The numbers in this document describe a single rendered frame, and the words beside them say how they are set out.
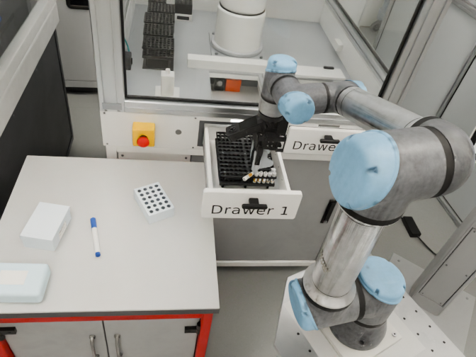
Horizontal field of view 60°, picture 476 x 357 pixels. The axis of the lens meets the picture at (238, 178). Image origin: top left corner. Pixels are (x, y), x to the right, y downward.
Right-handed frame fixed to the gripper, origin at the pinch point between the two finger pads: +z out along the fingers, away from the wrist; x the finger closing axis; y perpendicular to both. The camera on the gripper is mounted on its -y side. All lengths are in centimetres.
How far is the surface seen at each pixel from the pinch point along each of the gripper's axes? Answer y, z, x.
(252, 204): -1.2, 2.7, -13.6
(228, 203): -7.5, 5.5, -10.8
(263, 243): 20, 70, 25
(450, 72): 149, 26, 128
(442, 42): 147, 15, 146
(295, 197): 12.1, 2.5, -10.8
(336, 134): 33.9, 2.2, 21.3
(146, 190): -31.7, 13.8, 1.9
